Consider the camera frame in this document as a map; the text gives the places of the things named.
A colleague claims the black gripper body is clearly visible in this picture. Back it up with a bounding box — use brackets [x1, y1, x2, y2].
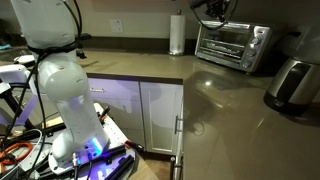
[204, 0, 234, 14]

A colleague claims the white robot base table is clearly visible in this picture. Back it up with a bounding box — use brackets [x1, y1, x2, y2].
[33, 101, 138, 180]

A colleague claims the silver toaster oven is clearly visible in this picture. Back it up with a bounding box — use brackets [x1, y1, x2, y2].
[194, 20, 274, 74]

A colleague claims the narrow white cabinet door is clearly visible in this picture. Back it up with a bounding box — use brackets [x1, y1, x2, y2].
[173, 99, 185, 156]

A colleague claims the white paper towel roll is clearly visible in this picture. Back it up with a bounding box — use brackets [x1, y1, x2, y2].
[167, 8, 187, 57]

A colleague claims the stainless steel electric kettle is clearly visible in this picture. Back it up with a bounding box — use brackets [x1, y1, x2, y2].
[263, 31, 320, 117]

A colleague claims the white cabinet drawer front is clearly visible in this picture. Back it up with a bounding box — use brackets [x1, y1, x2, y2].
[87, 77, 146, 148]

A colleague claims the white light switch plate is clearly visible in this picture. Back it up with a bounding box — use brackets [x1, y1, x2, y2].
[109, 18, 124, 34]

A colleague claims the black camera on stand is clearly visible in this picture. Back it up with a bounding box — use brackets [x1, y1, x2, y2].
[75, 32, 93, 60]

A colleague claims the black aluminium rail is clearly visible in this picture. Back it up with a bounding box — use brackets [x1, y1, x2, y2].
[104, 154, 135, 180]

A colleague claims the orange coiled cable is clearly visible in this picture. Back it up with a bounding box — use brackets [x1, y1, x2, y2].
[0, 141, 35, 167]

